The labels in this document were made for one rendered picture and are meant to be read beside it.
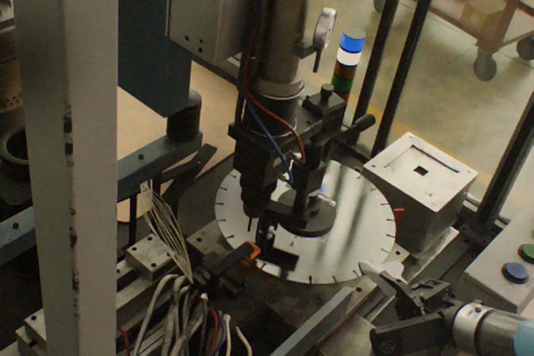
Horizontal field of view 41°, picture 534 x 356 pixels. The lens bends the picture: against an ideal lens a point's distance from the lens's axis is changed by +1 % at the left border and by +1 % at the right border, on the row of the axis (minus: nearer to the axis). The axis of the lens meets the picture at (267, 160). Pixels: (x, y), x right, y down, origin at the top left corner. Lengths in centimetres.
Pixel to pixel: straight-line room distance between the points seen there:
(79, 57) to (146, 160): 87
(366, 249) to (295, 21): 51
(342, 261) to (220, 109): 72
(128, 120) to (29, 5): 142
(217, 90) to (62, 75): 155
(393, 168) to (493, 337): 56
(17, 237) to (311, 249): 48
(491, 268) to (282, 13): 71
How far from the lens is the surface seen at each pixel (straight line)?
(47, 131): 40
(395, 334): 114
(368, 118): 110
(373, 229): 131
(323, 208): 130
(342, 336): 131
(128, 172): 120
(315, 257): 123
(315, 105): 104
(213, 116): 181
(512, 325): 108
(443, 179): 155
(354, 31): 143
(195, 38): 91
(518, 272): 141
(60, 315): 51
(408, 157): 158
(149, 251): 129
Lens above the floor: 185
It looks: 40 degrees down
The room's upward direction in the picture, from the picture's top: 10 degrees clockwise
